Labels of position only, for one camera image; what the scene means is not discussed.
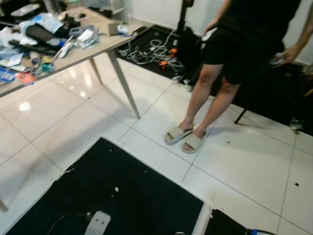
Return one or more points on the black chair leg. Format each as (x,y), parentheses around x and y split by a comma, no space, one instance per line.
(240,116)

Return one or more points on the silver tray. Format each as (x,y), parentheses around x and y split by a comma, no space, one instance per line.
(24,10)

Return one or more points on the person in black clothes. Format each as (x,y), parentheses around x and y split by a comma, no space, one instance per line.
(249,34)

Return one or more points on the beige rubber slipper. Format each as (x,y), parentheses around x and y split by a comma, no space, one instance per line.
(192,143)
(177,134)

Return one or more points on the black pouch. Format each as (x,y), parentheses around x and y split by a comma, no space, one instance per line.
(41,33)

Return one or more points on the small green object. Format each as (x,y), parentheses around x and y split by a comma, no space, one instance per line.
(46,67)

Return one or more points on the white grey device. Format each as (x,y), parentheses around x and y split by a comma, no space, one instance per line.
(85,36)

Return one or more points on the large black floor mat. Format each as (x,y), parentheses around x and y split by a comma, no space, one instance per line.
(122,191)

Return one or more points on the orange card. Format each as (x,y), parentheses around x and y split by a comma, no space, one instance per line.
(26,78)

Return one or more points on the small black floor mat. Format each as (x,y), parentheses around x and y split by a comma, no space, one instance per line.
(225,226)

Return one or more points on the beige table with grey legs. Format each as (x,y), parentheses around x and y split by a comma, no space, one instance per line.
(98,20)

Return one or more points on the small cardboard box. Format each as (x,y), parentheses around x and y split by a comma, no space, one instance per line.
(113,28)

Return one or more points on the white floor strip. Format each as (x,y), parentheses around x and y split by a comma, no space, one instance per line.
(202,220)

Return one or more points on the blue packet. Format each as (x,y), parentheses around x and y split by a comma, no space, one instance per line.
(6,74)

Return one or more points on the orange plug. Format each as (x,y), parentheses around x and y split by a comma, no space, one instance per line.
(163,64)
(173,52)

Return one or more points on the phone in person's hand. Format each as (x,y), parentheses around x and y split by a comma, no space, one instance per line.
(279,59)

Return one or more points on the white and blue plastic bag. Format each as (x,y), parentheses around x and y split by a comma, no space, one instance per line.
(46,20)

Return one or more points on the black tripod stand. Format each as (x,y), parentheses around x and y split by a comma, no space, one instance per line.
(188,44)

